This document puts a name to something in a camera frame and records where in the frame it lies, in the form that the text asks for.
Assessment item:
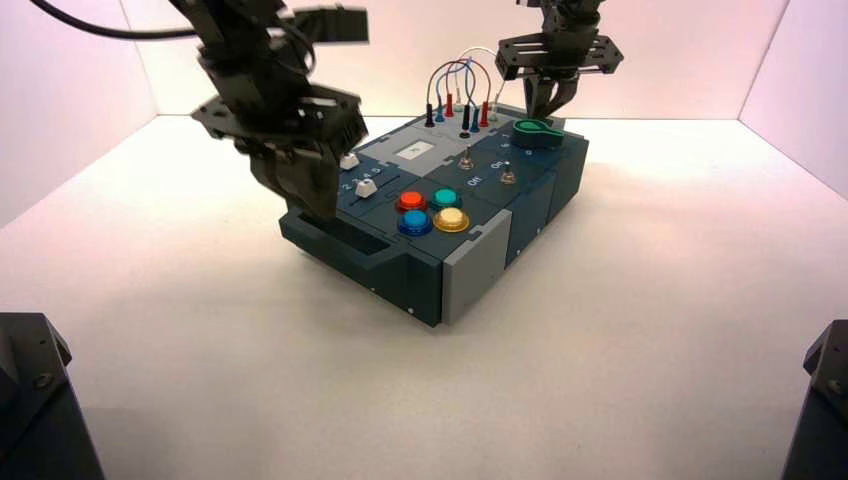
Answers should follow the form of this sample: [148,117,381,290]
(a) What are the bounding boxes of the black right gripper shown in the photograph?
[495,29,625,122]

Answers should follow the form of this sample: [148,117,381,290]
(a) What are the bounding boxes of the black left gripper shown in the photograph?
[191,62,370,222]

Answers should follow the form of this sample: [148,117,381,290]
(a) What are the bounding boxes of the dark teal and grey control box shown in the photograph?
[278,102,590,328]

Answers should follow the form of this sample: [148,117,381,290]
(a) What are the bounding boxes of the green rotary pointer knob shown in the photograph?
[512,119,566,150]

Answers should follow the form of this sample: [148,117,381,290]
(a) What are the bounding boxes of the blue round push button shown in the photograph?
[397,210,435,237]

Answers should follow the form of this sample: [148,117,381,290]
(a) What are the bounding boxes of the yellow round push button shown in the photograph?
[433,207,472,234]

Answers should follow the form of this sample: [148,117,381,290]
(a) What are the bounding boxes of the white jumper wire with plugs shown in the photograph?
[455,47,508,123]

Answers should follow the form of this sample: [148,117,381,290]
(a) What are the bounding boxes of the red jumper wire with plugs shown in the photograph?
[445,60,493,130]

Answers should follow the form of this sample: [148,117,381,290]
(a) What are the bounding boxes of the blue jumper wire with plugs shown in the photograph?
[435,58,482,134]

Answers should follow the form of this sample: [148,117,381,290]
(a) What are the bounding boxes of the black jumper wire with plugs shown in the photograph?
[424,60,474,140]

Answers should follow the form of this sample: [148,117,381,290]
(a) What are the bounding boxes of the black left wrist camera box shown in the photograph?
[291,6,370,46]

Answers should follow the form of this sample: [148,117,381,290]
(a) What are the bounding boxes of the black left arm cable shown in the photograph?
[29,0,200,41]

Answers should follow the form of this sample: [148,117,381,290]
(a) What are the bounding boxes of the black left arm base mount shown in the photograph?
[0,312,106,480]

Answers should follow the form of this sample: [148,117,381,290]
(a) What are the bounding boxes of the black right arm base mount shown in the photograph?
[781,319,848,480]

